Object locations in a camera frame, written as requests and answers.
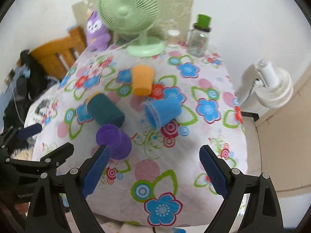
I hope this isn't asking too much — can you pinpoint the wooden chair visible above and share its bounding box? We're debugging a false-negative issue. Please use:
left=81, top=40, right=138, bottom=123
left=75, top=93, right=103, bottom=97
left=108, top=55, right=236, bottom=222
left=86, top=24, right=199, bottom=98
left=30, top=26, right=86, bottom=79

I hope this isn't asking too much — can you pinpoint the purple plastic cup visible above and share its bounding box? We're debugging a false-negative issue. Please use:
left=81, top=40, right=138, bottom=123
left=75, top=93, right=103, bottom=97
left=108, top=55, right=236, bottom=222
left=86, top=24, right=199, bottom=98
left=96, top=124, right=132, bottom=160

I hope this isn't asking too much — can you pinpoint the white fan power cable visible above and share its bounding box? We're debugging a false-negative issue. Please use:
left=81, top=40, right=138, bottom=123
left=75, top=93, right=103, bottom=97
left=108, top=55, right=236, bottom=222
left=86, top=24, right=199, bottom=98
left=97, top=32, right=145, bottom=59

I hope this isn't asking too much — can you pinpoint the cotton swab container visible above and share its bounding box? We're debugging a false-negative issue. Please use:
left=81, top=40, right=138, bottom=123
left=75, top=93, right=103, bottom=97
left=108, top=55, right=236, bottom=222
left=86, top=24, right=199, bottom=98
left=167, top=30, right=180, bottom=47

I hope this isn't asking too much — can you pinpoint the orange plastic cup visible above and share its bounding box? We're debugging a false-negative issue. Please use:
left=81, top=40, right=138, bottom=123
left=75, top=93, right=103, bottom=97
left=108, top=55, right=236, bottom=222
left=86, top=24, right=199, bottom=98
left=132, top=65, right=155, bottom=96

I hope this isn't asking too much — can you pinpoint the black clothes pile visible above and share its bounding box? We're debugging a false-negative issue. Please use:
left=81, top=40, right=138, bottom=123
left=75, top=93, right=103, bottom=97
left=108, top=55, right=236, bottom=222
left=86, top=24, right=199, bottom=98
left=1, top=50, right=60, bottom=129

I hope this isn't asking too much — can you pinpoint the blue plastic cup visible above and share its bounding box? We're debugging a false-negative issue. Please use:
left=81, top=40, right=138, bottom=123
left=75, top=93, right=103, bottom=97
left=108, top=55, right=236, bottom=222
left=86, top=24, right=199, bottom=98
left=143, top=97, right=182, bottom=130

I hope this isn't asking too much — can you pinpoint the floral tablecloth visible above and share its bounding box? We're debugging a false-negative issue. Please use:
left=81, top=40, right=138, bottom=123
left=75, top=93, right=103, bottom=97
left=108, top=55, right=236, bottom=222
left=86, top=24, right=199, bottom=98
left=33, top=43, right=247, bottom=227

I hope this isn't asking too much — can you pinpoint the green cup on jar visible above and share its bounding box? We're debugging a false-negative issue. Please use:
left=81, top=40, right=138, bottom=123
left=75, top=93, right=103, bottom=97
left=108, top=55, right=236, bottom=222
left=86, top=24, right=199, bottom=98
left=197, top=14, right=211, bottom=29

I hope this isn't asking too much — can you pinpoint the dark teal cup yellow rim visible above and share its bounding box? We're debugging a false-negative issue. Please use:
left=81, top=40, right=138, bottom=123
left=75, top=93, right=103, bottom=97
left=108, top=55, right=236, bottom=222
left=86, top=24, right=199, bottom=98
left=86, top=93, right=125, bottom=128

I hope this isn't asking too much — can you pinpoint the glass mason jar mug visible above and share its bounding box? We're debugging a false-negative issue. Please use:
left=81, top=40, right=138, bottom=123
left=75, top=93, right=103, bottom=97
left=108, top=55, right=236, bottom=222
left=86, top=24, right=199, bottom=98
left=187, top=23, right=211, bottom=58

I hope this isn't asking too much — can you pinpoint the beige cartoon wall poster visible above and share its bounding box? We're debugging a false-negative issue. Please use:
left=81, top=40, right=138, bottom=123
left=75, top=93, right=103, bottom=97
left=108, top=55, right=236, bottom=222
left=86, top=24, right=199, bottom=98
left=72, top=0, right=194, bottom=41

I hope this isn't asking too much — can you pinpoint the white floor fan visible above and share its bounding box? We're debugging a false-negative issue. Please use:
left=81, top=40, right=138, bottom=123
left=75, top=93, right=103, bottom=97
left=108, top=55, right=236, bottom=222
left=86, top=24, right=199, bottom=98
left=255, top=59, right=294, bottom=109

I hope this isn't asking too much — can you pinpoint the green desk fan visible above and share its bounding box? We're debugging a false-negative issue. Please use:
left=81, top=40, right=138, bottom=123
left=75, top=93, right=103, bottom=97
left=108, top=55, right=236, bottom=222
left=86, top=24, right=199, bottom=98
left=98, top=0, right=165, bottom=57

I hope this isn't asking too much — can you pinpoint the purple plush bunny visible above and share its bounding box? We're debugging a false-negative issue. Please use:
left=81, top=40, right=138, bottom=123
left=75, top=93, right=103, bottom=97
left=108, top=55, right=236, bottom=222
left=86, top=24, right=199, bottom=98
left=86, top=10, right=111, bottom=51

